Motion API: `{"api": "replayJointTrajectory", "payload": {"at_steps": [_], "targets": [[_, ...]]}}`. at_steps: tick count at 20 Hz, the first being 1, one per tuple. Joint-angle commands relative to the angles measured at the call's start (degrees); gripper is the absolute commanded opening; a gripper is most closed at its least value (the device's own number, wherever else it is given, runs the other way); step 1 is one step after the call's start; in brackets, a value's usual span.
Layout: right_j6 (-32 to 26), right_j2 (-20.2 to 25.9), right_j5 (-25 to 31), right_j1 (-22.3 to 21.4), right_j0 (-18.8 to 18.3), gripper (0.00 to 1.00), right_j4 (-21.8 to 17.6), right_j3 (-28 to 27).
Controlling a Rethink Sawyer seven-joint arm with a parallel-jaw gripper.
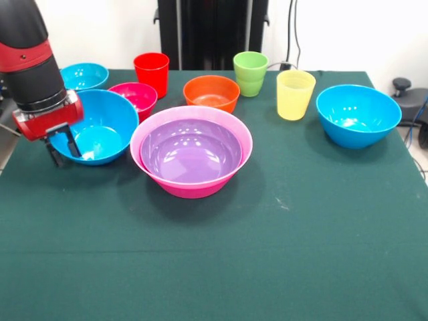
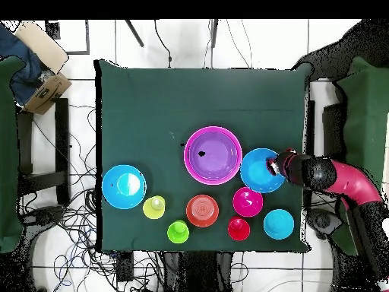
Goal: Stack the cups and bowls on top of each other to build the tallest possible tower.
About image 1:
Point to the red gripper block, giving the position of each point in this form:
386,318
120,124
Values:
50,117

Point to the medium blue bowl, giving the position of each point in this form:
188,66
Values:
357,120
107,133

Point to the purple shallow bowl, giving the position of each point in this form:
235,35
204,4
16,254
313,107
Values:
190,157

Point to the large pink bowl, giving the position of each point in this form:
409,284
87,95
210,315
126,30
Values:
190,190

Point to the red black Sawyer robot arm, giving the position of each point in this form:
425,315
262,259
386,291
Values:
30,67

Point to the small blue bowl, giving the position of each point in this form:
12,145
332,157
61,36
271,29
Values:
85,77

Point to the small crimson bowl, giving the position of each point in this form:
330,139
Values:
140,97

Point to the red cup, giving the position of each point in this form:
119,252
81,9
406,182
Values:
150,73

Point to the small orange bowl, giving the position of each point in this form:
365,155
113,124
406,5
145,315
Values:
210,88

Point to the dark green tablecloth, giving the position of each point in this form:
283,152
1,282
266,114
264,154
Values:
214,267

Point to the green cup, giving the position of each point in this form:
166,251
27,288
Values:
249,82

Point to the yellow cup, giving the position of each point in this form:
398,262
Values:
296,100

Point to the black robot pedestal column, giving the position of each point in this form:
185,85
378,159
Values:
200,33

